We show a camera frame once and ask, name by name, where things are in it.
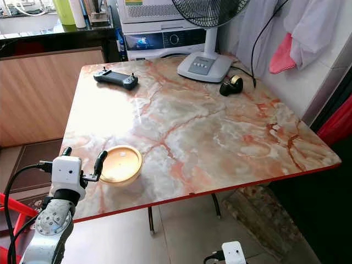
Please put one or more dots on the pink cloth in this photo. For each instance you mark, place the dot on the pink cloth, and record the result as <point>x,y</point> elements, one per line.
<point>283,55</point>

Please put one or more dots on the red plastic object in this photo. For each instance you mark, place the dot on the red plastic object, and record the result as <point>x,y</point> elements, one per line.
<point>335,124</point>

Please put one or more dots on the black metal table leg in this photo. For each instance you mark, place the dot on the black metal table leg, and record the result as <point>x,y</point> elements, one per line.
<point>216,204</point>
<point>151,220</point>

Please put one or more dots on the mottled brown floor mat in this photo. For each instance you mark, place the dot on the mottled brown floor mat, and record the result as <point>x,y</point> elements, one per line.
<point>258,217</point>

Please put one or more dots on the black furniture panel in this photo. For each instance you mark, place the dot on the black furniture panel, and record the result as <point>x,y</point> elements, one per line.
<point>319,209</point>

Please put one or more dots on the brown utensil holder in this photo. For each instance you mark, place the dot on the brown utensil holder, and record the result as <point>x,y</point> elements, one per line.
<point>99,11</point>

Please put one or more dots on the dark grey remote controller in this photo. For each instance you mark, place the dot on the dark grey remote controller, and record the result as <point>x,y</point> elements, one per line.
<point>115,80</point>

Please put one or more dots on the green bottle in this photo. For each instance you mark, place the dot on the green bottle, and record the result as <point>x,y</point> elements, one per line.
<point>66,11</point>

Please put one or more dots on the dark patterned rug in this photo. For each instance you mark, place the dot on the dark patterned rug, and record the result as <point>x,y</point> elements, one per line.
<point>25,199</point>

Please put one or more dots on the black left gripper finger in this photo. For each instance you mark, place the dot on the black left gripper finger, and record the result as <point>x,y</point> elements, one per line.
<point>67,153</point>
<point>100,164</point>

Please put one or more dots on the white bottle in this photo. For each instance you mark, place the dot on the white bottle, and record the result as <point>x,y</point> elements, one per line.
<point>80,14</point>

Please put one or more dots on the white hanging garment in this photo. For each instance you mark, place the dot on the white hanging garment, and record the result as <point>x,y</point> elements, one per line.
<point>308,27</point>

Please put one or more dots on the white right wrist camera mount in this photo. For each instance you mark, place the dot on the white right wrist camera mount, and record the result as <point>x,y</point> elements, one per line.
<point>234,253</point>

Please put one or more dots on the red metal chair frame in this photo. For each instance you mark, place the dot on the red metal chair frame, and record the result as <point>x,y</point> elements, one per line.
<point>14,214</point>

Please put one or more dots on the black tape dispenser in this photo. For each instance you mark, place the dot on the black tape dispenser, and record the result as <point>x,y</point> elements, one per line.
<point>231,87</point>

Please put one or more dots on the white vented dryer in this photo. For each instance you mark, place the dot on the white vented dryer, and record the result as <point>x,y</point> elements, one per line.
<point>143,10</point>

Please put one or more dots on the white sink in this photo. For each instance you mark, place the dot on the white sink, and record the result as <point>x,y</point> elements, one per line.
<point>27,23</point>

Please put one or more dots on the white fan with black grille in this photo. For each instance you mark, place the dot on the white fan with black grille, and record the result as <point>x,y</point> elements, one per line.
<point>204,65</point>

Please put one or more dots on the black countertop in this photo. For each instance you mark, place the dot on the black countertop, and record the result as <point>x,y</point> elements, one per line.
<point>55,37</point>

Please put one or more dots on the white washing machine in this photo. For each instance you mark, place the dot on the white washing machine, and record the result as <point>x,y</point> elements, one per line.
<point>159,41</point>

